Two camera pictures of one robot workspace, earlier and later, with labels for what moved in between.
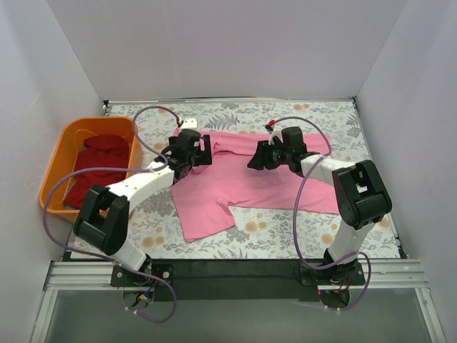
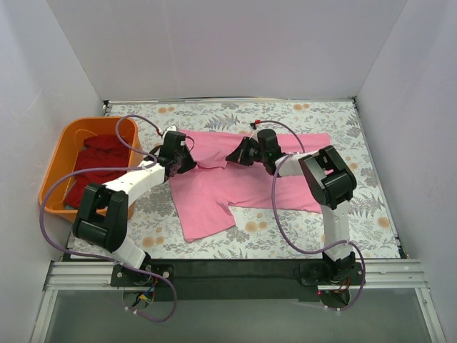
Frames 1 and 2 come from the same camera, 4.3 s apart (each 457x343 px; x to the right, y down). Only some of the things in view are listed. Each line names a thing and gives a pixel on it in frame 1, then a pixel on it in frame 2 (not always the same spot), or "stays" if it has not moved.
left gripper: x=200 y=153 -> x=183 y=163
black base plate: x=237 y=280 stays
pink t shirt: x=202 y=196 stays
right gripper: x=266 y=157 -> x=243 y=152
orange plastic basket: x=66 y=146 stays
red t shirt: x=98 y=151 stays
